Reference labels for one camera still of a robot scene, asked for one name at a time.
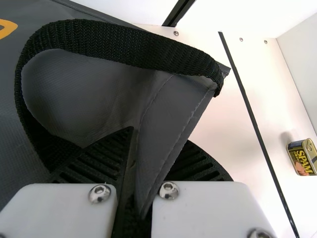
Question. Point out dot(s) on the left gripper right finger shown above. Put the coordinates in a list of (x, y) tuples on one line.
[(210, 210)]

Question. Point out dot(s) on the black strip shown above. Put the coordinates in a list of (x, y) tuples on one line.
[(257, 134)]

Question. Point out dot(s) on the rectangular tin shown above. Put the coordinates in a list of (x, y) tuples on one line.
[(302, 158)]

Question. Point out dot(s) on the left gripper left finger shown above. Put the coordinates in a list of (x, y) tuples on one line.
[(62, 210)]

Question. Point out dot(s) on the black post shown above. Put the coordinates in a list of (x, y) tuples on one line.
[(177, 13)]

